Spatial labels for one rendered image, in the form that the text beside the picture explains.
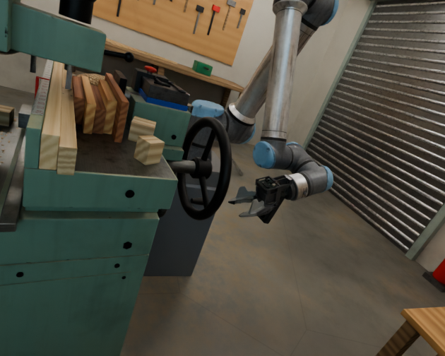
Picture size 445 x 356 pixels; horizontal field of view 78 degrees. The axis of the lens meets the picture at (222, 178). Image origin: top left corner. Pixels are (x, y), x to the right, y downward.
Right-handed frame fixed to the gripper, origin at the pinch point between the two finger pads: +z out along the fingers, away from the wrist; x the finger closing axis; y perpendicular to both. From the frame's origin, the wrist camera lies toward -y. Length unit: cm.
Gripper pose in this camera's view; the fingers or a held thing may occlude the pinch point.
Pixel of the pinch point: (236, 209)
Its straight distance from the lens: 87.6
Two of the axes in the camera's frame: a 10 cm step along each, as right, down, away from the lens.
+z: -9.0, 2.3, -3.6
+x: 4.3, 4.9, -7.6
